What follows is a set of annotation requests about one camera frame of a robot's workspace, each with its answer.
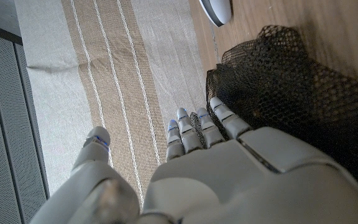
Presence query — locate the white game controller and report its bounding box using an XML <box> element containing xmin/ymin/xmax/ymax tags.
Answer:
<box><xmin>198</xmin><ymin>0</ymin><xmax>232</xmax><ymax>27</ymax></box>

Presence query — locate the striped beige curtain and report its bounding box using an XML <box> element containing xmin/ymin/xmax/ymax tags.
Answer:
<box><xmin>13</xmin><ymin>0</ymin><xmax>208</xmax><ymax>208</ymax></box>

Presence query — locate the black mesh netting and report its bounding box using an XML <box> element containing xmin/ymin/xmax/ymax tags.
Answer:
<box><xmin>190</xmin><ymin>24</ymin><xmax>358</xmax><ymax>206</ymax></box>

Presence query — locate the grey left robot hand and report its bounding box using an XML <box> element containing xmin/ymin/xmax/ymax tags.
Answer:
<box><xmin>29</xmin><ymin>96</ymin><xmax>358</xmax><ymax>224</ymax></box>

